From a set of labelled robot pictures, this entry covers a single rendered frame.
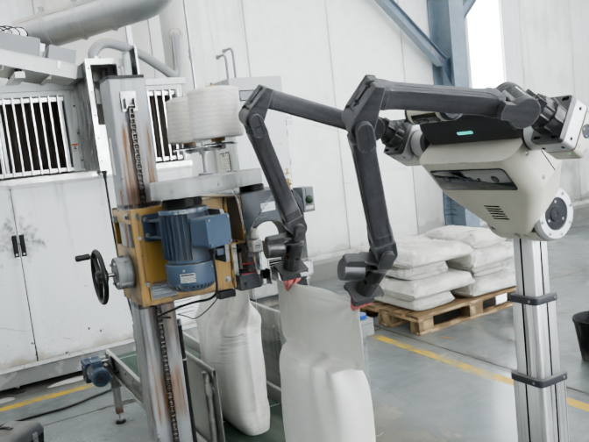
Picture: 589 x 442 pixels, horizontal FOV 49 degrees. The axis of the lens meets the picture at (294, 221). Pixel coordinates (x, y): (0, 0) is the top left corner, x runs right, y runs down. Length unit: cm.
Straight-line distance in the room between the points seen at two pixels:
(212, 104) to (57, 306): 311
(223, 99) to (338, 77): 536
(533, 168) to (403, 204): 596
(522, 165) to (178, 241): 99
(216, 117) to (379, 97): 68
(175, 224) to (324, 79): 539
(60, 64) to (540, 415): 350
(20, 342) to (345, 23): 473
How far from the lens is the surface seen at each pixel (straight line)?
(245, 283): 222
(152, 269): 210
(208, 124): 196
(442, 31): 815
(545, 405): 218
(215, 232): 188
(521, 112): 158
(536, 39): 950
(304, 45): 712
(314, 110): 196
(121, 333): 499
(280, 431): 266
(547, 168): 186
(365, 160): 150
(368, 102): 142
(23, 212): 475
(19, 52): 455
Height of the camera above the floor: 148
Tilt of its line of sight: 6 degrees down
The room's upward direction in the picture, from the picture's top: 6 degrees counter-clockwise
